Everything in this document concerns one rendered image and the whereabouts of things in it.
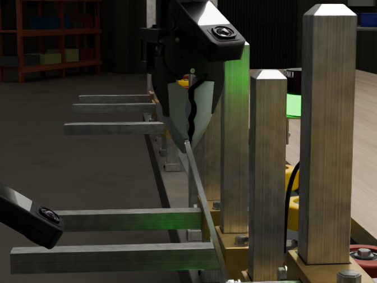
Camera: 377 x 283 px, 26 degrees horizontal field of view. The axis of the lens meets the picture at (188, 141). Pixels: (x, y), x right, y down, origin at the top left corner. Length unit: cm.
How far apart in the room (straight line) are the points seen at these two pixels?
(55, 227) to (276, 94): 27
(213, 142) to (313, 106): 76
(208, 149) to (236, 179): 25
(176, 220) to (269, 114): 52
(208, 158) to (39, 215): 59
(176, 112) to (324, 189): 36
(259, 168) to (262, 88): 9
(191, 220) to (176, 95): 44
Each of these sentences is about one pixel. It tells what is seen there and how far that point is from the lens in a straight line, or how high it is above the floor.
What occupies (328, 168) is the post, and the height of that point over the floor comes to 105.
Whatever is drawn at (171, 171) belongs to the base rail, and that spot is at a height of 70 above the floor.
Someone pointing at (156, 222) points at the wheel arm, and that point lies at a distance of 138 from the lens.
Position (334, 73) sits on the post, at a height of 112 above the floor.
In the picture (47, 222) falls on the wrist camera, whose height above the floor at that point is 96.
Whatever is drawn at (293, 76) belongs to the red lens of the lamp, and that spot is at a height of 110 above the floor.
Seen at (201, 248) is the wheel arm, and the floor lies 85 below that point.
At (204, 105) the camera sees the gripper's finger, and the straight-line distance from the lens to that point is 99.
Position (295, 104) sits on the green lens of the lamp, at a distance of 89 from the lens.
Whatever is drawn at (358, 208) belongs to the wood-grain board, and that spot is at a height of 90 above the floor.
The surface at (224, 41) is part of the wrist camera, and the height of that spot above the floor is 114.
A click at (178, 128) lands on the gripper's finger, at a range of 98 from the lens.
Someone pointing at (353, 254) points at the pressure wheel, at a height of 90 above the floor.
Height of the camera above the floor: 117
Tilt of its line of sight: 9 degrees down
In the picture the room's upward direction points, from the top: straight up
